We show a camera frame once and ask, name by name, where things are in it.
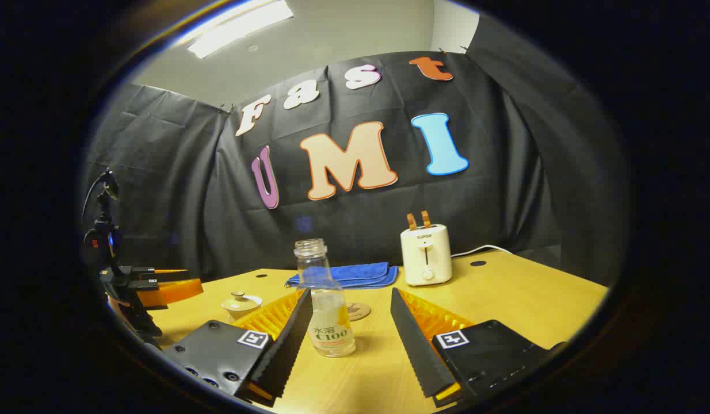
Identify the beige teacup lid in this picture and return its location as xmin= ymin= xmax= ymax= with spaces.
xmin=221 ymin=290 xmax=264 ymax=312

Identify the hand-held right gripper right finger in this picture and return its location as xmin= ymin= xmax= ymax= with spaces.
xmin=390 ymin=287 xmax=566 ymax=408

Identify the white toaster power cable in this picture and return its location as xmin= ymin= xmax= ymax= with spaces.
xmin=451 ymin=245 xmax=514 ymax=258

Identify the white toaster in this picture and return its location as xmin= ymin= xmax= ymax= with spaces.
xmin=400 ymin=224 xmax=453 ymax=287

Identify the clear water bottle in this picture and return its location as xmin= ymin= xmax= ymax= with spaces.
xmin=293 ymin=238 xmax=357 ymax=358

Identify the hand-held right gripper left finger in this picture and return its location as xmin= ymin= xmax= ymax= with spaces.
xmin=159 ymin=287 xmax=314 ymax=408

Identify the blue folded towel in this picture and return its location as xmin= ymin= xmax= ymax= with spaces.
xmin=285 ymin=262 xmax=399 ymax=289

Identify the black backdrop cloth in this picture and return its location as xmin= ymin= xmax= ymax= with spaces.
xmin=82 ymin=13 xmax=627 ymax=287

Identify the ceiling light panel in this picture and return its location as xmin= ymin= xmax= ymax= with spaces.
xmin=187 ymin=0 xmax=294 ymax=59

